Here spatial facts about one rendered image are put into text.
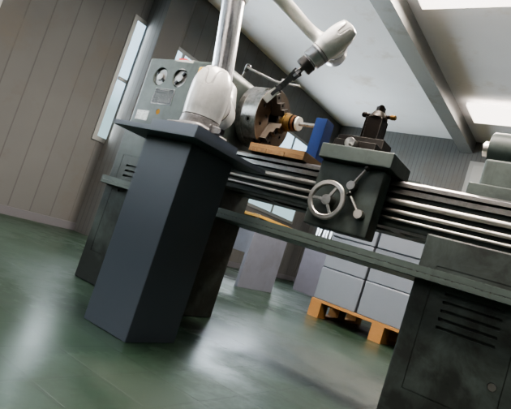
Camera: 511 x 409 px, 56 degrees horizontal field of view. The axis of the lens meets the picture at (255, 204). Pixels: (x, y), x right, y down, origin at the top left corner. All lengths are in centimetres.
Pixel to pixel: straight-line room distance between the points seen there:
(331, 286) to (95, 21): 344
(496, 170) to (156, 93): 168
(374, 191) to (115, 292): 102
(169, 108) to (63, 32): 272
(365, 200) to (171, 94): 123
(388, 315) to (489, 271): 246
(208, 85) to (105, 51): 357
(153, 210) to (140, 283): 26
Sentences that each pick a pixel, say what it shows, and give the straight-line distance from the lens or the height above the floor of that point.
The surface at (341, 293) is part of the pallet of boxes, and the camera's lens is 431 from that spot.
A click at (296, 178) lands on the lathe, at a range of 209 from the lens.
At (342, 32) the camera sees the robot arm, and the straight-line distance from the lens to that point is 201.
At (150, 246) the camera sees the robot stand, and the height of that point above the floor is 34.
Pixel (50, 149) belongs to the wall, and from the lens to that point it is 511.
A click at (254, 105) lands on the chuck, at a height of 109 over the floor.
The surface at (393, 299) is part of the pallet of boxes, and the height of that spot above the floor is 37.
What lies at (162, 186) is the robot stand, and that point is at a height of 55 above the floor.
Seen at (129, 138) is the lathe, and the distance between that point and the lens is 270.
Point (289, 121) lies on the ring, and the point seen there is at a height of 108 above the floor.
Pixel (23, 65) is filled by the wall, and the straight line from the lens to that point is 494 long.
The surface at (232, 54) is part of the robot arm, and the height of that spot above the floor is 121.
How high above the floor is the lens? 46
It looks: 4 degrees up
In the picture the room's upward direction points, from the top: 18 degrees clockwise
